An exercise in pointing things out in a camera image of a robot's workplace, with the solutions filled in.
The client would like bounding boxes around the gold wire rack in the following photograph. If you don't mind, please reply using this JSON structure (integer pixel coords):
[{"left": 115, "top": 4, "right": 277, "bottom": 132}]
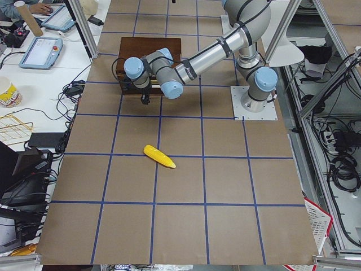
[{"left": 1, "top": 115, "right": 33, "bottom": 145}]

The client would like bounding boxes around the popcorn paper cup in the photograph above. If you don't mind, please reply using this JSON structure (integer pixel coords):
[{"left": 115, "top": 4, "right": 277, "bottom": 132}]
[{"left": 0, "top": 76, "right": 23, "bottom": 108}]

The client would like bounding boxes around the teach pendant tablet near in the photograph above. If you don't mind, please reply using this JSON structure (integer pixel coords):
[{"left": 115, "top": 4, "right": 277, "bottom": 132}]
[{"left": 19, "top": 37, "right": 63, "bottom": 70}]

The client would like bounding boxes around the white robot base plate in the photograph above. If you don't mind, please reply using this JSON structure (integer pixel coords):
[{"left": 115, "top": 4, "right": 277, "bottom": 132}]
[{"left": 230, "top": 86, "right": 278, "bottom": 121}]

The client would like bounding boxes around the white lamp shade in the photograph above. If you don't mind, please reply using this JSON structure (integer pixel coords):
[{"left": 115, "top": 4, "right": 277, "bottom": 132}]
[{"left": 262, "top": 27, "right": 304, "bottom": 67}]

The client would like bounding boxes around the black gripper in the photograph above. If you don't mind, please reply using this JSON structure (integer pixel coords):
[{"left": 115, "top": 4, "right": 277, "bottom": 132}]
[{"left": 141, "top": 88, "right": 151, "bottom": 105}]

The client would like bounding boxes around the black cloth item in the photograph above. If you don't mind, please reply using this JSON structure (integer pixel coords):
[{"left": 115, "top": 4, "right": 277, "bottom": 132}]
[{"left": 299, "top": 45, "right": 332, "bottom": 64}]

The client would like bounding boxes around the dark wooden drawer cabinet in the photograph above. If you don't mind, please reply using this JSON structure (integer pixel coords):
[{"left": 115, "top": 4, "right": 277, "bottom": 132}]
[{"left": 117, "top": 37, "right": 183, "bottom": 96}]

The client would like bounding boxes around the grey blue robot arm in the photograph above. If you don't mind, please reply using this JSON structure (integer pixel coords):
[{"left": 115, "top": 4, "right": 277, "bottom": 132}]
[{"left": 124, "top": 1, "right": 278, "bottom": 112}]

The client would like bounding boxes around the white red plastic basket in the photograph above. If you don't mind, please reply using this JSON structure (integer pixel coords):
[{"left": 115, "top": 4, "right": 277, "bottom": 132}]
[{"left": 304, "top": 198, "right": 333, "bottom": 254}]

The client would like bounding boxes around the teach pendant tablet far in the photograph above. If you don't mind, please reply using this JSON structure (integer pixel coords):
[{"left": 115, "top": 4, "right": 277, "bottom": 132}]
[{"left": 41, "top": 6, "right": 74, "bottom": 32}]

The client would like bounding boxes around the person hand on mouse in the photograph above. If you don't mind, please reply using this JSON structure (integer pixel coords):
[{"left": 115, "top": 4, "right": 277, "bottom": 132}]
[{"left": 29, "top": 3, "right": 53, "bottom": 15}]

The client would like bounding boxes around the yellow toy corn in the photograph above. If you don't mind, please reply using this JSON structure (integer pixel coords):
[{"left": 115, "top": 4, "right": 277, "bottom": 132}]
[{"left": 143, "top": 145, "right": 176, "bottom": 168}]

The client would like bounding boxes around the orange gold bottle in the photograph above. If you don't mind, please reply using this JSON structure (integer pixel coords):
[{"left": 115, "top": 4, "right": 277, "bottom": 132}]
[{"left": 10, "top": 244, "right": 37, "bottom": 256}]

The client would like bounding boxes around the teach pendant tablet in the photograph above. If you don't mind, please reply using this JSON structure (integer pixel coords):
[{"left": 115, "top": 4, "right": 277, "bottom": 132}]
[
  {"left": 19, "top": 37, "right": 63, "bottom": 70},
  {"left": 41, "top": 6, "right": 74, "bottom": 32}
]

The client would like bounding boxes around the black computer equipment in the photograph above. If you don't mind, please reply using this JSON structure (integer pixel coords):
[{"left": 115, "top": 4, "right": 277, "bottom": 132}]
[{"left": 1, "top": 143, "right": 55, "bottom": 253}]

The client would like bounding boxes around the cardboard tube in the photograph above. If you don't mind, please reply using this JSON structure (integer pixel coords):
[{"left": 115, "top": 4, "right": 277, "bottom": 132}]
[{"left": 14, "top": 1, "right": 43, "bottom": 37}]

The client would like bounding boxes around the aluminium frame post left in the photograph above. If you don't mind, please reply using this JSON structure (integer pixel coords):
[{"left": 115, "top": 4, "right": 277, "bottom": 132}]
[{"left": 65, "top": 0, "right": 99, "bottom": 59}]

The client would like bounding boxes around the black red device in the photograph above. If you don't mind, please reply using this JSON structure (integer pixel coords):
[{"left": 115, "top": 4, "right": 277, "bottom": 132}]
[{"left": 4, "top": 28, "right": 30, "bottom": 48}]

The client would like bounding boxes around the black power adapter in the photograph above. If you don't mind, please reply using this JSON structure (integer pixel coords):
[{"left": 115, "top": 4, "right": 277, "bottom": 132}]
[{"left": 88, "top": 16, "right": 104, "bottom": 26}]

